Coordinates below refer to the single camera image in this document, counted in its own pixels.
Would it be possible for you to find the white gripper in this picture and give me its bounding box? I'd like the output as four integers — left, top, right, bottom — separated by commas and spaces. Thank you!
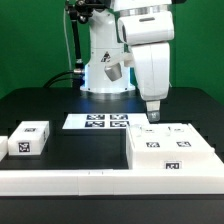
131, 42, 170, 122

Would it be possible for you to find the white cabinet body box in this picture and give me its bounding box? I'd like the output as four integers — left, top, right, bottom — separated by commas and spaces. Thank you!
125, 123, 216, 171

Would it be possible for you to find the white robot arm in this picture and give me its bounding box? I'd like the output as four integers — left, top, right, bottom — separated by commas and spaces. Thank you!
76, 0, 174, 122

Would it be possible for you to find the white cabinet top block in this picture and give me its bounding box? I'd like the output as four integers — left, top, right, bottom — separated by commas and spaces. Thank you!
8, 121, 50, 156

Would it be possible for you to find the white base tag plate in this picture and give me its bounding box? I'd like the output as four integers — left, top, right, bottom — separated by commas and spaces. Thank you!
63, 113, 149, 130

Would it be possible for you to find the white L-shaped obstacle fence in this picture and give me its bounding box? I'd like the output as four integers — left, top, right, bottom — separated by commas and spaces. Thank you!
0, 153, 224, 196

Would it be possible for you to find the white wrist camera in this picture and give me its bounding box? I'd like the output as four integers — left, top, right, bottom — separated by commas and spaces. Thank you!
104, 52, 133, 82

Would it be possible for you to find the black cable bundle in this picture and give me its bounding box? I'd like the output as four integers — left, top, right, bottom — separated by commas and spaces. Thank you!
43, 70, 83, 89

